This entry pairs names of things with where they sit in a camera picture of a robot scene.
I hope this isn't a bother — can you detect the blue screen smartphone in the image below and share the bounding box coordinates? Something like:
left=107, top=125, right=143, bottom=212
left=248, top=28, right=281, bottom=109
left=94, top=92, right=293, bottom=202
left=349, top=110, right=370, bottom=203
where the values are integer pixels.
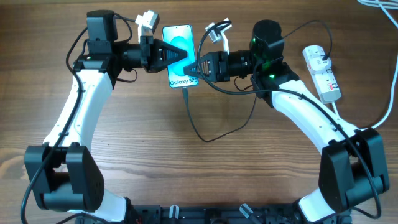
left=162, top=24, right=198, bottom=88

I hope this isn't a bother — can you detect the black charging cable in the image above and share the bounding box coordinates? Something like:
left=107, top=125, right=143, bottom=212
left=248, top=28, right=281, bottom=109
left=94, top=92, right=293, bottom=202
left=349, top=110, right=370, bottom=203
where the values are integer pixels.
left=182, top=19, right=333, bottom=143

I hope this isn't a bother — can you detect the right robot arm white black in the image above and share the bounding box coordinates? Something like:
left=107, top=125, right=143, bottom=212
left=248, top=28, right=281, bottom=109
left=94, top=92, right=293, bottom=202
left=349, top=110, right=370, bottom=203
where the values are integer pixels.
left=183, top=20, right=390, bottom=223

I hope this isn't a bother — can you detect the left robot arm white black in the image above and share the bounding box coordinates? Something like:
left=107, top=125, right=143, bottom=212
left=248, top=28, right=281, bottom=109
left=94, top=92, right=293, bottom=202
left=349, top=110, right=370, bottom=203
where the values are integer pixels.
left=24, top=10, right=187, bottom=223

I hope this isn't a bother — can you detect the white charger plug adapter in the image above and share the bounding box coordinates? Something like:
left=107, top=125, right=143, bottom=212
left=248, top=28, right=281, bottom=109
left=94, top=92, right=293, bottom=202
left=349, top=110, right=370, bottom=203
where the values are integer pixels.
left=307, top=57, right=331, bottom=74

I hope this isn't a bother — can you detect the white power strip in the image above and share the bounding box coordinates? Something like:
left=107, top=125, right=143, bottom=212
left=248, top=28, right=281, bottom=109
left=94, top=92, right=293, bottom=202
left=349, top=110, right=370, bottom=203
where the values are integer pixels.
left=302, top=45, right=341, bottom=104

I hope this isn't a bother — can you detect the white power strip cord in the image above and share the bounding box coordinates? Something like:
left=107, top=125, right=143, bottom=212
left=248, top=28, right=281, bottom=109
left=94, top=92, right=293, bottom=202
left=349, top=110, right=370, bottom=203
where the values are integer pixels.
left=330, top=52, right=398, bottom=131

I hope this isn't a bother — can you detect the white cables top corner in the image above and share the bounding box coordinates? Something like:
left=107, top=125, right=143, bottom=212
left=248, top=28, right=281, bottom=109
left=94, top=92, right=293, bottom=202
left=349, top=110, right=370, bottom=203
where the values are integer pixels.
left=356, top=0, right=398, bottom=22

